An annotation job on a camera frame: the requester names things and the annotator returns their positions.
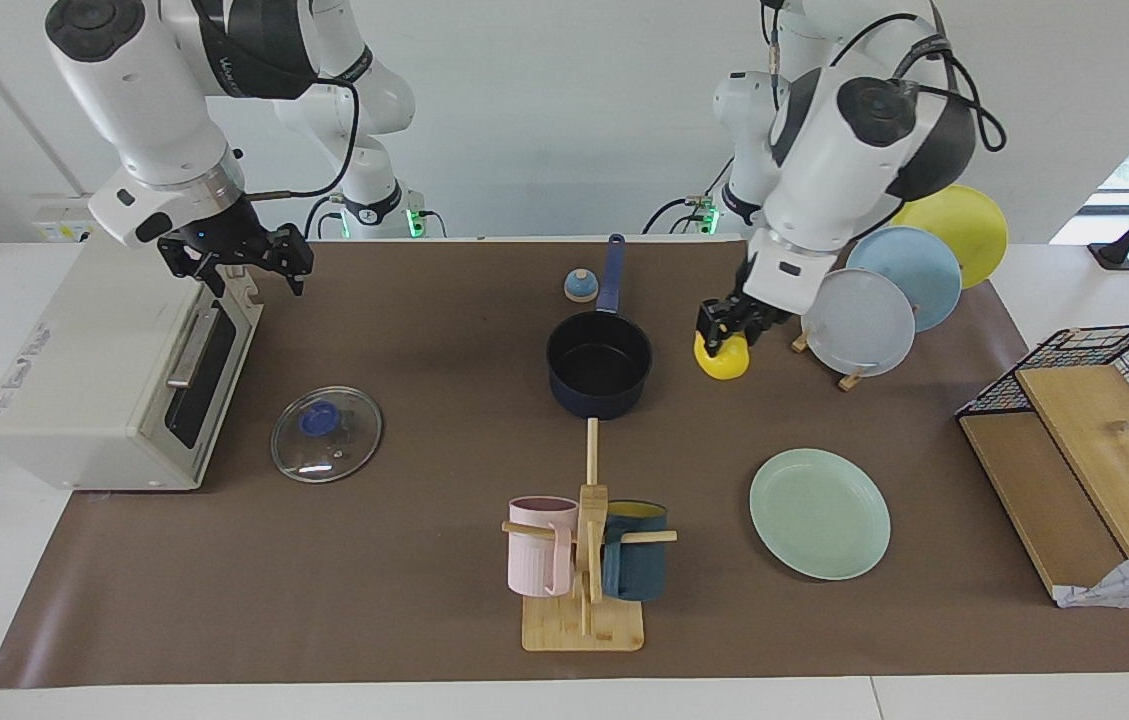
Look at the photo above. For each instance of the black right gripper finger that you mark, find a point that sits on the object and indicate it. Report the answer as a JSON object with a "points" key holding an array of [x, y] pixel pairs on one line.
{"points": [[189, 258], [294, 255]]}

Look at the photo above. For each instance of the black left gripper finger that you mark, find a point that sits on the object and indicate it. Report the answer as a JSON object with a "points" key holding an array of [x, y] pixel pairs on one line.
{"points": [[712, 328], [756, 340]]}

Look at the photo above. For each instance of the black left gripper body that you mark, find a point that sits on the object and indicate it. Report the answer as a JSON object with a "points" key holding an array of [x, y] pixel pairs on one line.
{"points": [[752, 312]]}

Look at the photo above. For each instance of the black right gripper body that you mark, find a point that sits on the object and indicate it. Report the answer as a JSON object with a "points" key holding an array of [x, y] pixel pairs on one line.
{"points": [[219, 235]]}

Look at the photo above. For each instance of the glass lid blue knob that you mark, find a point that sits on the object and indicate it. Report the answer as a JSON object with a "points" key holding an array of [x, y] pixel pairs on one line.
{"points": [[326, 435]]}

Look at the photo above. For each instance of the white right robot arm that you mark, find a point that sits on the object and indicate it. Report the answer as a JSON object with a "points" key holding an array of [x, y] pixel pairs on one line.
{"points": [[144, 90]]}

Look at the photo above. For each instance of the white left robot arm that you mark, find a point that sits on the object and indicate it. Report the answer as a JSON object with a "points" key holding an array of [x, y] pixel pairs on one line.
{"points": [[834, 160]]}

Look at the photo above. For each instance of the grey plate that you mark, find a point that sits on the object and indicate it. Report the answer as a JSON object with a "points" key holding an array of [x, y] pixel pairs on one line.
{"points": [[856, 322]]}

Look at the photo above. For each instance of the wooden plate rack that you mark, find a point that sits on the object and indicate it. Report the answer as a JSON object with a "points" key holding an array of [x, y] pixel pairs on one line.
{"points": [[854, 378]]}

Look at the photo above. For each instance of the light blue plate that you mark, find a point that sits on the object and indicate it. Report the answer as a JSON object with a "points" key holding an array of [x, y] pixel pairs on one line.
{"points": [[914, 265]]}

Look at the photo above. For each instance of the mint green plate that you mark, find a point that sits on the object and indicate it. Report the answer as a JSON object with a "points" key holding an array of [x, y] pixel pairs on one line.
{"points": [[819, 515]]}

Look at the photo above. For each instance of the yellow plate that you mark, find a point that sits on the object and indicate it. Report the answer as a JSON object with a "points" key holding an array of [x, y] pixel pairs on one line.
{"points": [[964, 225]]}

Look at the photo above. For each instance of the dark blue saucepan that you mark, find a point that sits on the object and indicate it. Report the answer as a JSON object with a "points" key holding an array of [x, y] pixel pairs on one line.
{"points": [[599, 360]]}

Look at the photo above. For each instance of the beige toaster oven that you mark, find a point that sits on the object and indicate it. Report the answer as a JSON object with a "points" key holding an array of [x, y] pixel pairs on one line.
{"points": [[84, 380]]}

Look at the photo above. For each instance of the dark teal mug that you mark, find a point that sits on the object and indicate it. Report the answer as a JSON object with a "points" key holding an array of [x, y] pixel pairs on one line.
{"points": [[636, 570]]}

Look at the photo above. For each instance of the pink ribbed mug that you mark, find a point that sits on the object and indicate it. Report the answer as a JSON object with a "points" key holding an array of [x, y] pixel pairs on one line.
{"points": [[536, 560]]}

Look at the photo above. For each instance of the brown table mat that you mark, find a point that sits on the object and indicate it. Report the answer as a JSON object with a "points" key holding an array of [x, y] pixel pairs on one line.
{"points": [[374, 560]]}

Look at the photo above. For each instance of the wooden mug tree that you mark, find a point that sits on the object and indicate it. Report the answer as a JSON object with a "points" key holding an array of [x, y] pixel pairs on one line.
{"points": [[584, 625]]}

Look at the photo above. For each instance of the white wall socket box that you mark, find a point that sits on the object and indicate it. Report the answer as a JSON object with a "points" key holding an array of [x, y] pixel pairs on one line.
{"points": [[64, 225]]}

